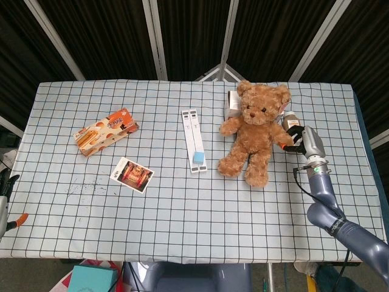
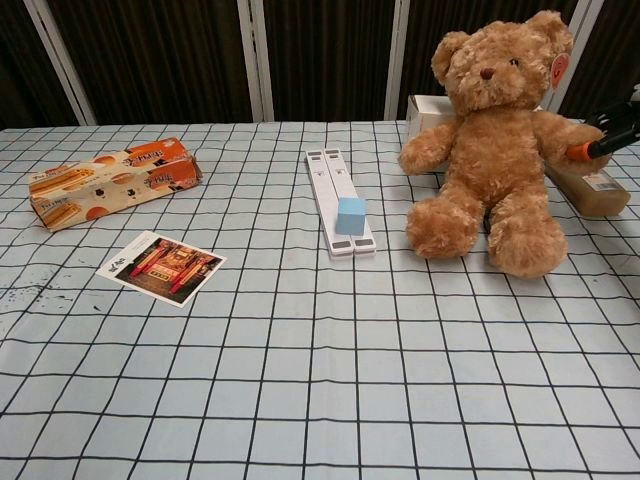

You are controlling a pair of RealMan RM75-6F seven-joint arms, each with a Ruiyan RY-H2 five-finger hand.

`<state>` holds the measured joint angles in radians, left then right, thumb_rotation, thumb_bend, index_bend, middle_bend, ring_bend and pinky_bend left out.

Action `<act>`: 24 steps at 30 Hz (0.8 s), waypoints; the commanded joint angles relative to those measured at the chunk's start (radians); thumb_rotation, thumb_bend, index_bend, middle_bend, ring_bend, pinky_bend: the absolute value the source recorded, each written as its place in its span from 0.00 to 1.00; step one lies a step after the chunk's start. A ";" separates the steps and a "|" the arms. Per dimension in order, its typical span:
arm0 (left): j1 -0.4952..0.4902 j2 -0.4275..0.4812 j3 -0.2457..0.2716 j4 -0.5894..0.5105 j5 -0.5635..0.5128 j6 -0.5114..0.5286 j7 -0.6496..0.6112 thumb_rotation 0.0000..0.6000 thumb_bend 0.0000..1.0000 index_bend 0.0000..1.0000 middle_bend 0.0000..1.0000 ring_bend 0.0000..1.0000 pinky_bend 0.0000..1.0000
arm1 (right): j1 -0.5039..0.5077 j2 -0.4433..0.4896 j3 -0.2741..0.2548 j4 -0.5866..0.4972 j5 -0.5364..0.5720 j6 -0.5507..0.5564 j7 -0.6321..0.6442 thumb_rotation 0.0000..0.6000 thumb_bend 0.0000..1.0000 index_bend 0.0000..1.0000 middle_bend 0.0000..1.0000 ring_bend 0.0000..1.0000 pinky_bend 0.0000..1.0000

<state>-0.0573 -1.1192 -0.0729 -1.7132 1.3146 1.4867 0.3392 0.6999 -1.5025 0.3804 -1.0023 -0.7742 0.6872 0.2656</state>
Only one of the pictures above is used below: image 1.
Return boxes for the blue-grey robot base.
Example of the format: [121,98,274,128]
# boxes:
[138,262,253,292]

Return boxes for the brown teddy bear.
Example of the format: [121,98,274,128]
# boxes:
[217,80,295,188]

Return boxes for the photo postcard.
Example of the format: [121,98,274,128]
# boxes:
[109,156,155,193]

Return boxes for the orange handled clamp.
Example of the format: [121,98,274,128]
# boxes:
[5,212,30,229]

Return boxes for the brown drink bottle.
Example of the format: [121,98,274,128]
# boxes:
[281,111,304,132]

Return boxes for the white cardboard box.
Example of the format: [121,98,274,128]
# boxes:
[224,90,244,121]

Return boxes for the white metal tripod stand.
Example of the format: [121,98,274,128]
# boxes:
[194,63,241,83]

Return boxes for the white shoe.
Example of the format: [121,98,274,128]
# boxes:
[293,261,319,277]

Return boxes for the checked light blue tablecloth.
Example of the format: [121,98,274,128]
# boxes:
[0,79,388,264]

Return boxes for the metal table leg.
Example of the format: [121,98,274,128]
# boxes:
[266,263,276,292]

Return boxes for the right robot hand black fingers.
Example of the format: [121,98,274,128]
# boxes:
[281,124,328,159]

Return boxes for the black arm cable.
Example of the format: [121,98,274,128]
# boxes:
[292,165,322,200]

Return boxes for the white slide strip board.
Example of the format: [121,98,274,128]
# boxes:
[181,108,209,174]

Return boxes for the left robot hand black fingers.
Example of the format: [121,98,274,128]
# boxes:
[0,169,21,238]

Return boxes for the teal box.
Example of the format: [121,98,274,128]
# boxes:
[67,264,119,292]

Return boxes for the orange biscuit box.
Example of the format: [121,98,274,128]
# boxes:
[73,107,140,158]

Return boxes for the white partition frame post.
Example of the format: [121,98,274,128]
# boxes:
[24,0,86,82]
[219,0,240,66]
[287,0,345,83]
[142,0,168,81]

